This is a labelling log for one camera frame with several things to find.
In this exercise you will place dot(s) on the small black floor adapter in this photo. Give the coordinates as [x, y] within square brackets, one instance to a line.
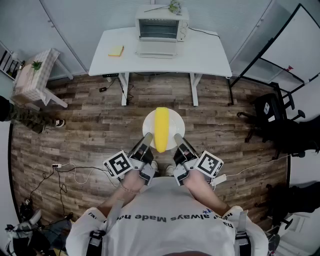
[102, 89]

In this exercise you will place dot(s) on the white desk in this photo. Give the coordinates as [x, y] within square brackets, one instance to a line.
[200, 57]

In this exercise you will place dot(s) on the white microwave oven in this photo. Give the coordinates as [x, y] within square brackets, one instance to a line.
[160, 19]

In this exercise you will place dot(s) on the person's right shoe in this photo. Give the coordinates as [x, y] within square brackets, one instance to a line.
[170, 170]

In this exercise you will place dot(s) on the white power adapter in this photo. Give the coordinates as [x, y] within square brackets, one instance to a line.
[219, 179]

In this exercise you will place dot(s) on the person's right forearm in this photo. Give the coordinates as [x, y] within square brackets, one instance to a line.
[202, 187]

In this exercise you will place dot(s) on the white round plate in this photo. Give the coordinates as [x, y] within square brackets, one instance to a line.
[149, 123]

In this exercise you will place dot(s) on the black under-desk power strip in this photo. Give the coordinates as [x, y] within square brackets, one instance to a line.
[110, 75]

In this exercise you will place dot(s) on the small green potted plant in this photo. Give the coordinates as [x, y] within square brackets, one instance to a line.
[36, 65]

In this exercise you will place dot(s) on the wall shelf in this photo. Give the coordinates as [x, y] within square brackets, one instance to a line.
[8, 65]

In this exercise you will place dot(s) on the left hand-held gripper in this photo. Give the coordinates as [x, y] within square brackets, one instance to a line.
[117, 163]

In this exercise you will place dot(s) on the yellow corn cob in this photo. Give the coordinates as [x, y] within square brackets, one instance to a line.
[162, 130]

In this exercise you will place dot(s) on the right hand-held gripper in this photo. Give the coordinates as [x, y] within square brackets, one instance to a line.
[208, 163]

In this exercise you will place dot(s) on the black framed whiteboard stand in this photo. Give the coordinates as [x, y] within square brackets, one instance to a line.
[295, 50]

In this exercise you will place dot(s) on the white floor power strip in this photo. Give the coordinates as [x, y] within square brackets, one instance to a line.
[56, 165]

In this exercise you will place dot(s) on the person's left forearm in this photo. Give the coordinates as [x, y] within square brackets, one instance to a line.
[130, 182]

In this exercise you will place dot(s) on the black office chair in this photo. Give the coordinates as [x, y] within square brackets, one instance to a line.
[275, 130]

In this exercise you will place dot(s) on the person's shoe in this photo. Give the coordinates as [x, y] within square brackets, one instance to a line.
[60, 123]
[155, 168]
[170, 170]

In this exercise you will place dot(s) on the yellow bread slice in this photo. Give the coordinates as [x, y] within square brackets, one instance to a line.
[115, 51]

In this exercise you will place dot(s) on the person's white printed shirt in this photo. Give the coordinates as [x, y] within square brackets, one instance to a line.
[162, 237]

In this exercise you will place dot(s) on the artificial flower bouquet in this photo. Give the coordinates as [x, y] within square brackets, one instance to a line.
[173, 7]

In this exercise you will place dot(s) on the person's left shoe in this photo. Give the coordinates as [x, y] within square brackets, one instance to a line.
[155, 168]

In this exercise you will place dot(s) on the black electronics box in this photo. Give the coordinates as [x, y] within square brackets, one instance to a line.
[25, 203]

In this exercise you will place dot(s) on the small checkered side table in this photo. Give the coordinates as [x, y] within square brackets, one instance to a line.
[53, 98]

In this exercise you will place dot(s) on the checkered tablecloth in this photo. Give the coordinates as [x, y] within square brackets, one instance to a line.
[32, 82]

